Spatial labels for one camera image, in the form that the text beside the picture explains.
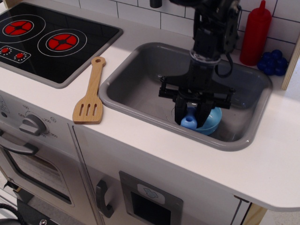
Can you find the wooden slotted spatula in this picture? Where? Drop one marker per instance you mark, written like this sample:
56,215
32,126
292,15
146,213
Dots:
89,110

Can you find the light blue bowl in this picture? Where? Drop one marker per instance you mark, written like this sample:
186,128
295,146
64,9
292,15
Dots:
212,122

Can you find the grey dispenser panel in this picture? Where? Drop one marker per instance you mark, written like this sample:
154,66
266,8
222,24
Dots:
148,203

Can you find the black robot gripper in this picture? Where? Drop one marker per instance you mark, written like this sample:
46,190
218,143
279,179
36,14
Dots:
197,86

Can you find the grey oven knob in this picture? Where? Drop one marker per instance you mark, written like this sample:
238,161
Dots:
32,125

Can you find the blue toy grapes bunch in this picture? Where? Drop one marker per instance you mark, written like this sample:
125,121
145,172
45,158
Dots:
273,63

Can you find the toy oven door window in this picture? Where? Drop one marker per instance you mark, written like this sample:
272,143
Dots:
39,172

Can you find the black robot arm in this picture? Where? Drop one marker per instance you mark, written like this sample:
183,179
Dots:
215,34

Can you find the grey oven door handle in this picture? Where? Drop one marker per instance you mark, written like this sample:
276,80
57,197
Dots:
26,149

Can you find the grey toy sink basin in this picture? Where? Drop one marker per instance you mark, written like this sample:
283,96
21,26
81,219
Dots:
133,89

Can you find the grey cabinet door handle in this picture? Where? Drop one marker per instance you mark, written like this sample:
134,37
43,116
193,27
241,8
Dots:
105,209

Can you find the wooden side post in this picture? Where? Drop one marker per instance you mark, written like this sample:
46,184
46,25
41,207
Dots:
292,64

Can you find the red ketchup bottle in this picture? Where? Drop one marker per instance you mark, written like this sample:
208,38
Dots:
257,28

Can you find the black toy stove top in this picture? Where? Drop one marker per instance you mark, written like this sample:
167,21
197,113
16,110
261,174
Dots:
49,46

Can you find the blue handled grey spoon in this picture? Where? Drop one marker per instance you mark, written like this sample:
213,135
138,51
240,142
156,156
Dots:
189,120

